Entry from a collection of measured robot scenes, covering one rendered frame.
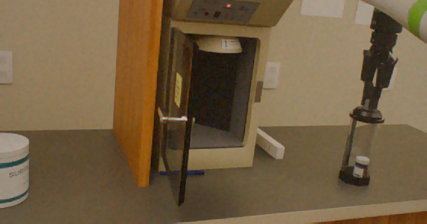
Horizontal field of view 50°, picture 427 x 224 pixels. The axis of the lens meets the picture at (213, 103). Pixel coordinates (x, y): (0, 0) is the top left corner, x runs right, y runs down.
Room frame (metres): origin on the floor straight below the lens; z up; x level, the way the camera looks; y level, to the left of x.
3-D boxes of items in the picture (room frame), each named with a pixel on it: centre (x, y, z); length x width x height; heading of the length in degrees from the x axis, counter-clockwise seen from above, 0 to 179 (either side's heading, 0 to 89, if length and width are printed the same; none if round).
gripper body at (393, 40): (1.40, -0.49, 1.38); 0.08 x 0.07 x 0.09; 23
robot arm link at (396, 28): (1.40, -0.49, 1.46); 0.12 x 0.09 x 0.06; 113
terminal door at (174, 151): (1.13, 0.09, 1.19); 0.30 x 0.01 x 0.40; 15
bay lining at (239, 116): (1.46, 0.04, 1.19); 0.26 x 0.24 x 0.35; 112
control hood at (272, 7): (1.29, -0.03, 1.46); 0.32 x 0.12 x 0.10; 112
